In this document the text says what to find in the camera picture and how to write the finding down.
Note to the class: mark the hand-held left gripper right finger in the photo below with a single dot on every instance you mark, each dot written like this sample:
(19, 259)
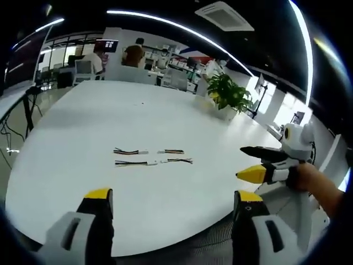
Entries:
(259, 220)

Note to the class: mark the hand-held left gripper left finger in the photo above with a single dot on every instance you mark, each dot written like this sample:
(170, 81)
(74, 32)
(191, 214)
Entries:
(80, 220)

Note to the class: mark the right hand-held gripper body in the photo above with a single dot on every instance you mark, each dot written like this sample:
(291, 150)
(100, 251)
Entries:
(296, 143)

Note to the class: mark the white plant pot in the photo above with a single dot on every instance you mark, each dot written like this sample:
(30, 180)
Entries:
(224, 111)

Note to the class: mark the person's right hand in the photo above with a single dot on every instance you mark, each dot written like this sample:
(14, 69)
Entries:
(303, 176)

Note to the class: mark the white mesh chair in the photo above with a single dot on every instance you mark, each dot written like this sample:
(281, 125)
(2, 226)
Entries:
(175, 78)

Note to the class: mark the white partition desk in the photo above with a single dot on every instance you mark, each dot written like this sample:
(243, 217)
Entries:
(132, 74)

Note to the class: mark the ceiling air conditioner vent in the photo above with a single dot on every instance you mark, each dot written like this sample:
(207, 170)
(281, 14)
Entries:
(224, 15)

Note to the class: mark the wall screen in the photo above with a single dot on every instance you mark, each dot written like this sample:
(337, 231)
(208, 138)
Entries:
(107, 45)

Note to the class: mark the white office chair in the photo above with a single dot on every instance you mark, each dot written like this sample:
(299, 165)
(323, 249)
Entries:
(84, 70)

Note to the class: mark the green potted plant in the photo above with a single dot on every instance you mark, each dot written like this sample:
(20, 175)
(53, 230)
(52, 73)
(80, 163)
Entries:
(227, 92)

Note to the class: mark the side table with black legs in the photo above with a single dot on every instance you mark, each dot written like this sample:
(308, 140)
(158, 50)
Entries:
(19, 105)

